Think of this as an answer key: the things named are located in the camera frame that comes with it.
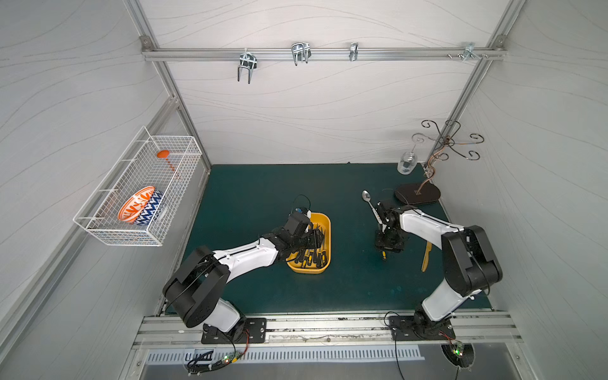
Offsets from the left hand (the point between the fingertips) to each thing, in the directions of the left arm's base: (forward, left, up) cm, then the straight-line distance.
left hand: (321, 238), depth 86 cm
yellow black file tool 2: (-5, +1, -7) cm, 9 cm away
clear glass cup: (+29, -35, +11) cm, 47 cm away
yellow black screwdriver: (-3, -24, -7) cm, 25 cm away
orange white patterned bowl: (-6, +53, +26) cm, 59 cm away
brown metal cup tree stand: (+28, -48, -6) cm, 56 cm away
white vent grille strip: (-35, +8, -9) cm, 37 cm away
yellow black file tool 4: (-4, +6, -7) cm, 10 cm away
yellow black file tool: (-3, -1, -6) cm, 7 cm away
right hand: (+1, -25, -7) cm, 26 cm away
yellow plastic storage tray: (+10, -1, -4) cm, 11 cm away
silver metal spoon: (+25, -21, -7) cm, 34 cm away
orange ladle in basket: (+17, +54, +25) cm, 62 cm away
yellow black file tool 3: (-5, +4, -7) cm, 9 cm away
